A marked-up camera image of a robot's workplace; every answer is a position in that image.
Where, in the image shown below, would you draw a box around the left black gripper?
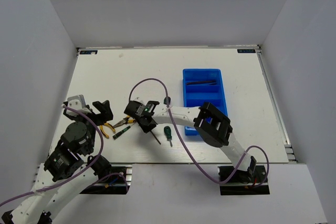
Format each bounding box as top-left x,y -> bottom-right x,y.
64,99 -> 113,153

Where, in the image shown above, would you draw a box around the dark hex key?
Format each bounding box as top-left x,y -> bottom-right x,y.
186,80 -> 216,86
150,131 -> 161,145
185,81 -> 217,86

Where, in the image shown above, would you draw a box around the green stubby screwdriver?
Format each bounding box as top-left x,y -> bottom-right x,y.
164,126 -> 173,147
163,97 -> 171,105

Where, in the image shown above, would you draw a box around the small black green screwdriver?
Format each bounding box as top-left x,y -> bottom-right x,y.
113,126 -> 131,140

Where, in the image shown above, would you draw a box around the yellow long nose pliers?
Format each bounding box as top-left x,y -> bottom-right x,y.
113,115 -> 136,128

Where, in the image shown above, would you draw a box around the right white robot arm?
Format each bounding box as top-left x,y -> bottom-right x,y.
124,100 -> 256,183

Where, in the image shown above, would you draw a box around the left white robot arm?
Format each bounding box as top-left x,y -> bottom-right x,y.
2,96 -> 113,223

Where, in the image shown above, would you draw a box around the left blue corner label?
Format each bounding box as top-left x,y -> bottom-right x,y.
79,50 -> 98,55

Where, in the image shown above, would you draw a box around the blue corner label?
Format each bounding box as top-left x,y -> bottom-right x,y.
79,50 -> 98,55
237,49 -> 256,54

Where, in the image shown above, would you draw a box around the blue compartment tray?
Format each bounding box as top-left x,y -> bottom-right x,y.
182,68 -> 229,136

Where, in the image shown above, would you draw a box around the right blue corner label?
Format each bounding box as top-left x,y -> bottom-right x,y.
237,49 -> 256,54

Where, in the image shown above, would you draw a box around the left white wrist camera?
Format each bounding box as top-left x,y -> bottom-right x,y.
66,94 -> 91,114

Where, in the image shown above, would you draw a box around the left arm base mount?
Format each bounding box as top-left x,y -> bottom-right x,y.
80,165 -> 132,195

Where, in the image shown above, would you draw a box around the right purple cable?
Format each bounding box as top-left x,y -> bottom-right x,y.
129,78 -> 269,188

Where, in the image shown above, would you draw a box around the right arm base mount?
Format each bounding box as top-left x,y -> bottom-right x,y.
219,165 -> 270,196

